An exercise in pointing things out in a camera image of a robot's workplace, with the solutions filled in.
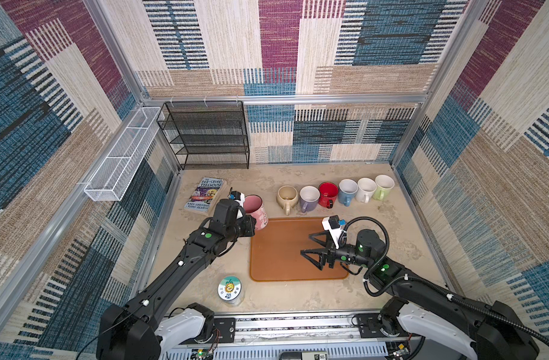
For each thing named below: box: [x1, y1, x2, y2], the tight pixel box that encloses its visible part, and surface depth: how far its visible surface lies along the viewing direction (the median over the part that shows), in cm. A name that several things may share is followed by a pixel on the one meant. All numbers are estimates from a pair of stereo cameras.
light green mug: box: [372, 174, 396, 202], surface depth 102 cm
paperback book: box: [183, 177, 227, 216], surface depth 110 cm
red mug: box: [318, 181, 339, 210], surface depth 102 cm
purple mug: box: [299, 185, 321, 213], surface depth 101 cm
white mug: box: [355, 177, 378, 204], surface depth 102 cm
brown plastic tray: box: [249, 217, 348, 282], surface depth 91 cm
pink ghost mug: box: [243, 194, 269, 231], surface depth 84 cm
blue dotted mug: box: [338, 178, 359, 207], surface depth 101 cm
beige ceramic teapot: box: [276, 184, 299, 216], surface depth 99 cm
